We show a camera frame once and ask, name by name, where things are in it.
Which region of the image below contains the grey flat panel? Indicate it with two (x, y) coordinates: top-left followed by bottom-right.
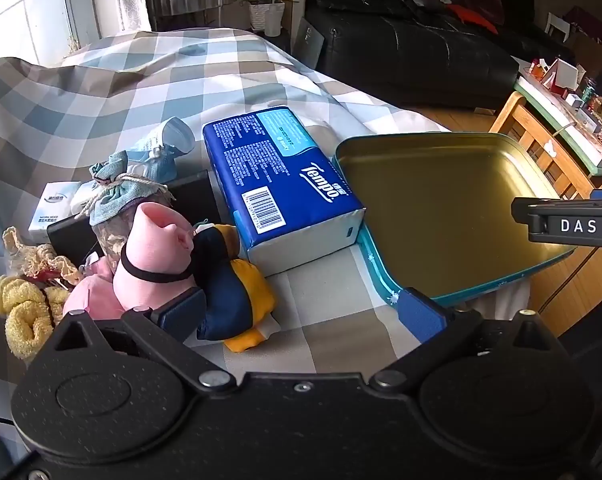
(292, 17), (327, 68)

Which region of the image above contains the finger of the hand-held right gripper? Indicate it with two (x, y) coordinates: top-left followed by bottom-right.
(512, 189), (602, 250)

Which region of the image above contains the beige lace sachet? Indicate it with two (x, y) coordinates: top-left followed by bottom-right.
(2, 226), (84, 288)

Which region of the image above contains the dried herb sachet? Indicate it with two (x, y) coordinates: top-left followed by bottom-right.
(75, 151), (174, 273)

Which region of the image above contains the blue tissue pack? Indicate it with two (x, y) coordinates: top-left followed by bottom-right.
(202, 105), (367, 278)

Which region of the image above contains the teal tin tray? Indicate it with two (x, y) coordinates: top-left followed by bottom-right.
(331, 131), (592, 309)

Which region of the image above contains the orange-red cushion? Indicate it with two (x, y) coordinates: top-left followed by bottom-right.
(446, 4), (499, 36)

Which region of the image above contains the black box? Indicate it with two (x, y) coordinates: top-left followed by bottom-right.
(46, 170), (222, 266)

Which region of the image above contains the yellow fuzzy cloth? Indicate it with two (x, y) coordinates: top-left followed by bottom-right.
(0, 275), (72, 361)

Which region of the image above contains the navy yellow plush toy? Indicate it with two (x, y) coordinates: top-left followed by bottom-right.
(188, 222), (281, 353)

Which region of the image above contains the black plant stand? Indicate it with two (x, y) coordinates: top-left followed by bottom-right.
(253, 27), (292, 53)

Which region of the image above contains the pink pig plush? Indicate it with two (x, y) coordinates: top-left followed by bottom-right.
(62, 201), (207, 321)

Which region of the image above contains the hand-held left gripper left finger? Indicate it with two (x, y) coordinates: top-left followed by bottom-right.
(48, 287), (237, 392)

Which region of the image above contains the house-shaped white red box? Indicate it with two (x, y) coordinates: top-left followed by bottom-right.
(541, 57), (589, 97)

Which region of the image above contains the black leather sofa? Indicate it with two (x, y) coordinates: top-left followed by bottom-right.
(306, 0), (576, 111)

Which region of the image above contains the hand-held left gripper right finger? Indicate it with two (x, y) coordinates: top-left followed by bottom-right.
(368, 287), (559, 393)

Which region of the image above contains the potted plant white pot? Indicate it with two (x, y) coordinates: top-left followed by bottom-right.
(238, 0), (299, 38)

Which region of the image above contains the checked blue grey blanket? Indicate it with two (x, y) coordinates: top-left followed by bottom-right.
(0, 27), (454, 431)

